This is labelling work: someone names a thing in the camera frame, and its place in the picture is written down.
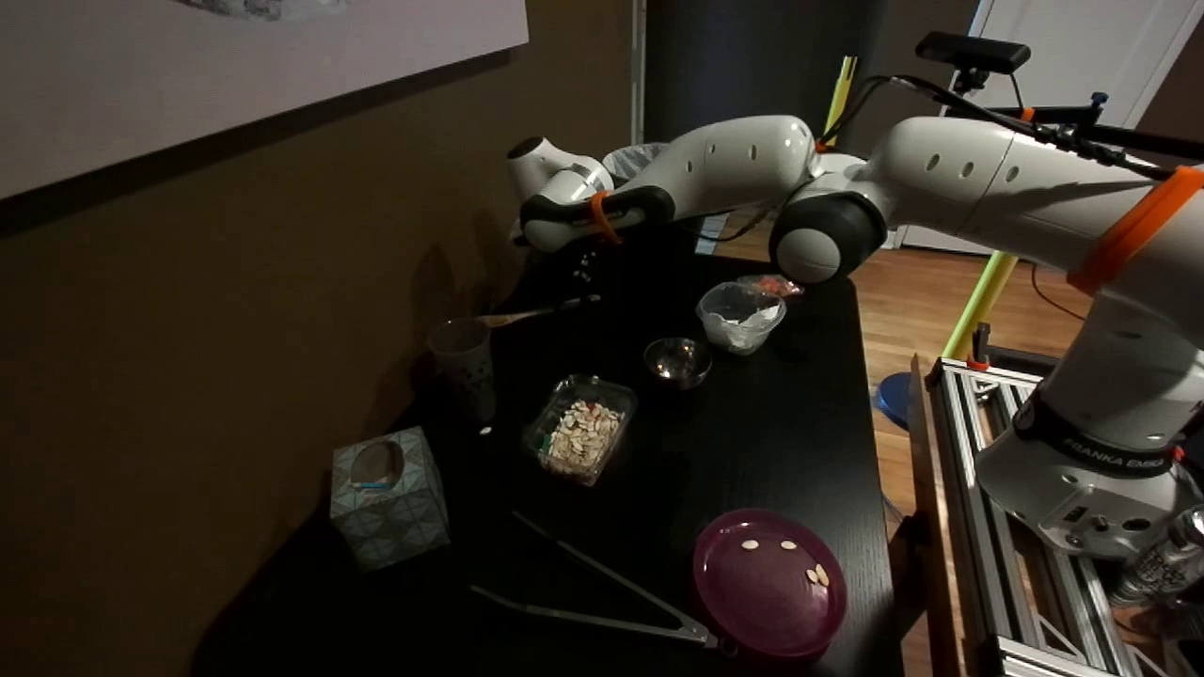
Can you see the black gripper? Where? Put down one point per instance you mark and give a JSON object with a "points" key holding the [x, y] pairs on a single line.
{"points": [[585, 258]]}

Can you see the wooden spoon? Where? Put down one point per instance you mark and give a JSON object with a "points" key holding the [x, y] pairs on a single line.
{"points": [[530, 315]]}

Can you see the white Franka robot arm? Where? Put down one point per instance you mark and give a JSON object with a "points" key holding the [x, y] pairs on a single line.
{"points": [[980, 162]]}

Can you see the trash bin with white bag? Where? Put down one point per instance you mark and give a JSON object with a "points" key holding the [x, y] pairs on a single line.
{"points": [[635, 157]]}

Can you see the clear rectangular plastic container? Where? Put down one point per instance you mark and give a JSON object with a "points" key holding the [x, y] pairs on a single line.
{"points": [[603, 385]]}

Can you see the small clear glass bowl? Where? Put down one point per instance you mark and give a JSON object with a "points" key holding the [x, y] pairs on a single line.
{"points": [[678, 362]]}

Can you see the dark drinking glass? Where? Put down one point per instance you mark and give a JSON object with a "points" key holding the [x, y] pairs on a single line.
{"points": [[461, 371]]}

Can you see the pile of pumpkin seeds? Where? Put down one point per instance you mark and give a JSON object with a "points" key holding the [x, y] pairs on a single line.
{"points": [[581, 439]]}

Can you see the clear bag of colourful candy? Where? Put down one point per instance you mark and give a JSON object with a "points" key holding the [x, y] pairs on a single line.
{"points": [[781, 286]]}

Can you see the white bowl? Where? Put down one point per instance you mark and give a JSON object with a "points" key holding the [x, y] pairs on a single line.
{"points": [[774, 327]]}

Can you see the yellow pole with black base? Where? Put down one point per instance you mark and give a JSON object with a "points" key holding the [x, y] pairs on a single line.
{"points": [[838, 97]]}

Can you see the patterned tissue box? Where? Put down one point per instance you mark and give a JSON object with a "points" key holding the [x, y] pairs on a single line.
{"points": [[388, 514]]}

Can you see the blue object on floor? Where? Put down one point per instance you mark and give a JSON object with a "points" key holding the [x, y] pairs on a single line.
{"points": [[897, 399]]}

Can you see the purple plastic plate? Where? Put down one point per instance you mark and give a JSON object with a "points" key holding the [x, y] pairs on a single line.
{"points": [[764, 607]]}

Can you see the leaning yellow pole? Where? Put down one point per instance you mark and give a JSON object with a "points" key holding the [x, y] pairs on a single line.
{"points": [[985, 301]]}

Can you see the brown wooden base board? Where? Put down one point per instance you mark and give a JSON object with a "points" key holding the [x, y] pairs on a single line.
{"points": [[937, 527]]}

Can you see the white panel door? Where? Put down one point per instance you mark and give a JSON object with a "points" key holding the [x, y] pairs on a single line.
{"points": [[1103, 49]]}

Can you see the white board on wall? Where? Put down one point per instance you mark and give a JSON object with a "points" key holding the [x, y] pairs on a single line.
{"points": [[191, 78]]}

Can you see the black camera on stand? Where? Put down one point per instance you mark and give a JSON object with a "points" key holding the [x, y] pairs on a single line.
{"points": [[971, 55]]}

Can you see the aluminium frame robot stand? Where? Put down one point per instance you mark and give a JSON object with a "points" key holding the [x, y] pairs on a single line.
{"points": [[1004, 588]]}

